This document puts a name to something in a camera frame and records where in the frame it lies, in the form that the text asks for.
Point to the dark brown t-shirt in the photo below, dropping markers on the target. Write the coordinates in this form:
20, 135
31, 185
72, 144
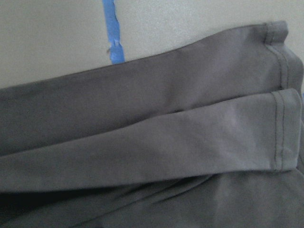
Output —
210, 135

